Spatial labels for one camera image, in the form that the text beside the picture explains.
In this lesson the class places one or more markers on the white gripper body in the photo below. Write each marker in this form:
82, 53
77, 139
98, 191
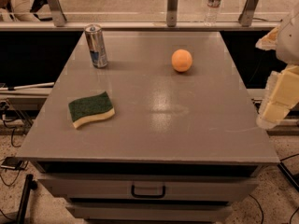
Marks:
289, 42

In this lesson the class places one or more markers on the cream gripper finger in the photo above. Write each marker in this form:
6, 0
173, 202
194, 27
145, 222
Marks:
281, 95
268, 41

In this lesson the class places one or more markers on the orange fruit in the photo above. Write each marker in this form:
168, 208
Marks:
181, 60

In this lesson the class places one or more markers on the clear plastic water bottle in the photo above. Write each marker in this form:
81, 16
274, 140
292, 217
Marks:
213, 8

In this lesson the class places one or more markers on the grey drawer cabinet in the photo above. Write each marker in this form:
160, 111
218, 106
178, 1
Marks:
194, 132

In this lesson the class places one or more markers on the silver blue drink can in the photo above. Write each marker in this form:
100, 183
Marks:
95, 41

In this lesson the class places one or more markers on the green yellow sponge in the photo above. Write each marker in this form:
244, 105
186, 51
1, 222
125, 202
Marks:
90, 109

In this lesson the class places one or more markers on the person in white shirt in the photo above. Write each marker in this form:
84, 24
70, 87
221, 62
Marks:
18, 2

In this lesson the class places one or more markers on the white rod at left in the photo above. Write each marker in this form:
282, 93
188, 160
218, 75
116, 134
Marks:
24, 87

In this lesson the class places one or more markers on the black stand on floor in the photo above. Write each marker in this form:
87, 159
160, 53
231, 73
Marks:
29, 185

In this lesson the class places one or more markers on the small device on floor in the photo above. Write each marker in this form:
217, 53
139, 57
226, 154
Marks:
12, 163

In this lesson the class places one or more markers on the middle metal railing post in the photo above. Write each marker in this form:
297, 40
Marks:
171, 14

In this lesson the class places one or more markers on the black drawer handle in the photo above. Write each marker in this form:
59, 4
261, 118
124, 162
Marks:
148, 193

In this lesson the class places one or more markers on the left metal railing post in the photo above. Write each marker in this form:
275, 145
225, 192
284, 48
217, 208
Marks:
58, 17

